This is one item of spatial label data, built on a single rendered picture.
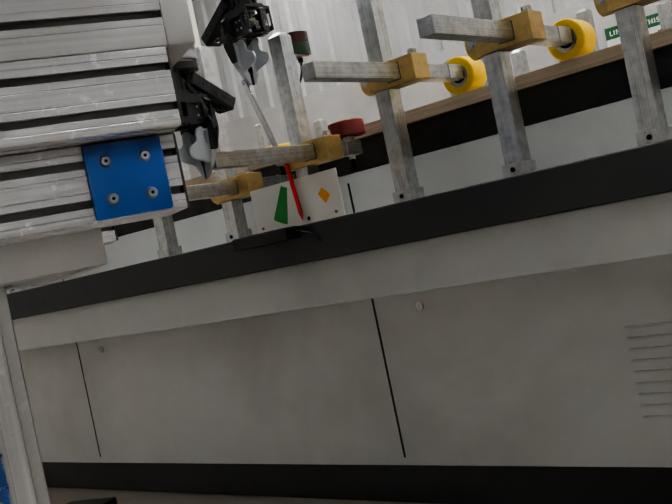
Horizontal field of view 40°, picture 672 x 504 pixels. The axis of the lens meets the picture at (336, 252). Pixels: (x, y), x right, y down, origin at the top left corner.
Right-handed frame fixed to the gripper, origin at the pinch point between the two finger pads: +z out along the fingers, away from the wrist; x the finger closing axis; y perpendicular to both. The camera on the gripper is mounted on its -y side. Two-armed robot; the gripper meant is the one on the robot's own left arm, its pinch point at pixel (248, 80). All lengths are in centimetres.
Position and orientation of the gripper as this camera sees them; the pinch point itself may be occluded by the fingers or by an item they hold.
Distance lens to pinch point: 196.4
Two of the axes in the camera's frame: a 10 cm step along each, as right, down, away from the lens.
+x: 6.5, -1.4, 7.4
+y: 7.2, -1.7, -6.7
